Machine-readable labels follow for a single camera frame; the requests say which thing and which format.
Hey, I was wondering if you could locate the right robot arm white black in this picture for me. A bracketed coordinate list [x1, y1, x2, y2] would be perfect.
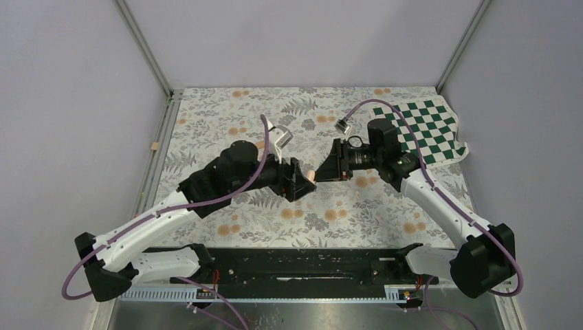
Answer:
[315, 118, 519, 298]

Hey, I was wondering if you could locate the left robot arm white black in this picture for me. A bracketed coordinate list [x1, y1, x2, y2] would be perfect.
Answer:
[75, 140, 316, 302]

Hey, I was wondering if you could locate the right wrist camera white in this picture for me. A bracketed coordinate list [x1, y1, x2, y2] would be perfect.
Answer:
[334, 118, 353, 137]

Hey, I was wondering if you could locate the green white checkered mat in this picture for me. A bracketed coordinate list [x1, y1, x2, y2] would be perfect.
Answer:
[369, 96, 470, 168]

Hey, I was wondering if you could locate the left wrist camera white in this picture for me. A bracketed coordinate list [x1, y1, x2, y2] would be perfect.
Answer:
[268, 124, 293, 164]

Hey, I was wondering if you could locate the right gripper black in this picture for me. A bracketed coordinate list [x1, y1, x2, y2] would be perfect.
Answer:
[311, 138, 382, 183]

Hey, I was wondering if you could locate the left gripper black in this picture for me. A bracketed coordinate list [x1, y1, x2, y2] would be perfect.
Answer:
[232, 144, 316, 201]

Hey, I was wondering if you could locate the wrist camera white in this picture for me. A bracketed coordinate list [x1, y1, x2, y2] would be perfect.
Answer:
[268, 124, 293, 164]
[334, 118, 353, 137]

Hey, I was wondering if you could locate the floral patterned table mat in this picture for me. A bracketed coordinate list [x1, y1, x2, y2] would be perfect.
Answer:
[155, 87, 472, 248]

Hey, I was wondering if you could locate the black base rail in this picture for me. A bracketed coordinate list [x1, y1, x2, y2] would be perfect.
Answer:
[189, 246, 439, 300]

